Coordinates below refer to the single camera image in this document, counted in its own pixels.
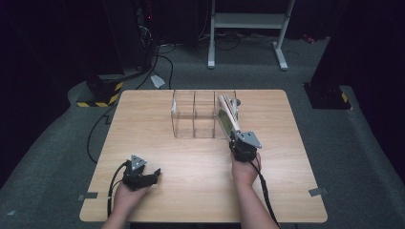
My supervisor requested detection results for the green leaf picture book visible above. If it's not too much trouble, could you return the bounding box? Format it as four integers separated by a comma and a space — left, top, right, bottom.
217, 94, 243, 141

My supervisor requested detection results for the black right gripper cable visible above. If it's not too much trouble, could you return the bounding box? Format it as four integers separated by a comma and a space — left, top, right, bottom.
248, 159, 282, 229

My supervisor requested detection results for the person's left hand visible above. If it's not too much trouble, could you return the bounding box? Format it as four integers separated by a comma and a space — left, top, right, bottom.
112, 182, 151, 219

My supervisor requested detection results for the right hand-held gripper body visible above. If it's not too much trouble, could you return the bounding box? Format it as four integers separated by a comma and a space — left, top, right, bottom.
229, 130, 264, 163

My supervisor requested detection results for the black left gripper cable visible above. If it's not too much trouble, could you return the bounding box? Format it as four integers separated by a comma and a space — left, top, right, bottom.
106, 160, 131, 219

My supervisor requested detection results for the grey tape strip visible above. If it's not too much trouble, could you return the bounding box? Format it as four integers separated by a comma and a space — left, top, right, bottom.
308, 187, 330, 198
77, 191, 99, 202

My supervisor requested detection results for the white floor scrap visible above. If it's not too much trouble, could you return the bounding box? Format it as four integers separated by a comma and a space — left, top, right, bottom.
150, 74, 166, 90

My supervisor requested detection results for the person's right hand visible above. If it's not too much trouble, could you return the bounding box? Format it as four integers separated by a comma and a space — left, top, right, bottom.
230, 152, 263, 189

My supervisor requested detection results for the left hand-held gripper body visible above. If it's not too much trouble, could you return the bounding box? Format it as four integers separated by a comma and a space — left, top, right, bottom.
121, 154, 160, 192

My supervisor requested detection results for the black yellow striped stand base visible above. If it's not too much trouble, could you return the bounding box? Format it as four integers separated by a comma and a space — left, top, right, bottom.
302, 82, 354, 111
75, 73, 125, 109

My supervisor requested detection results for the clear acrylic divided rack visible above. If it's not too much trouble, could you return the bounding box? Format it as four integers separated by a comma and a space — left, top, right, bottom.
170, 89, 240, 140

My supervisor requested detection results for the white metal stand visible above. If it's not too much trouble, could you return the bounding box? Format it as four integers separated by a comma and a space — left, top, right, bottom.
206, 0, 296, 72

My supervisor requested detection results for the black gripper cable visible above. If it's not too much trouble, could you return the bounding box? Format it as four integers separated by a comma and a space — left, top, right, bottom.
106, 160, 131, 219
248, 159, 282, 229

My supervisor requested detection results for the dark equipment tower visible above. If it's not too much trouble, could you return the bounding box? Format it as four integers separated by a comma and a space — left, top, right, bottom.
102, 0, 160, 73

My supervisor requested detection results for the black floor cable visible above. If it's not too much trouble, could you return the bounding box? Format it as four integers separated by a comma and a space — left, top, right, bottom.
135, 43, 176, 91
86, 104, 118, 165

